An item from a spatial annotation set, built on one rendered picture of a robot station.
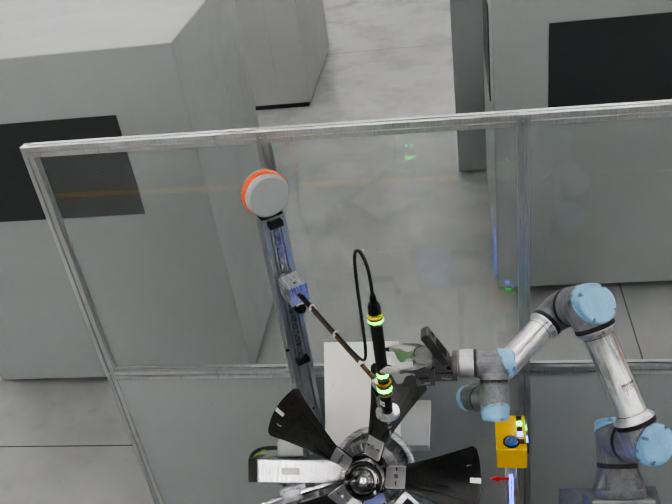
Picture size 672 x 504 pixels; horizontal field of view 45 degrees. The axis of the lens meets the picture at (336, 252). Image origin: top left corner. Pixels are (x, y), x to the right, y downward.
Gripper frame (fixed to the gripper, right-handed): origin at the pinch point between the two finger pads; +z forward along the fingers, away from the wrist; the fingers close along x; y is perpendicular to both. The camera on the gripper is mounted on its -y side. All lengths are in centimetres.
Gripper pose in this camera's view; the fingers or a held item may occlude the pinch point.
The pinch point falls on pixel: (384, 358)
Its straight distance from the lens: 225.1
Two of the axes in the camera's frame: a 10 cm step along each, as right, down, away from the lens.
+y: 1.3, 8.3, 5.4
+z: -9.8, 0.4, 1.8
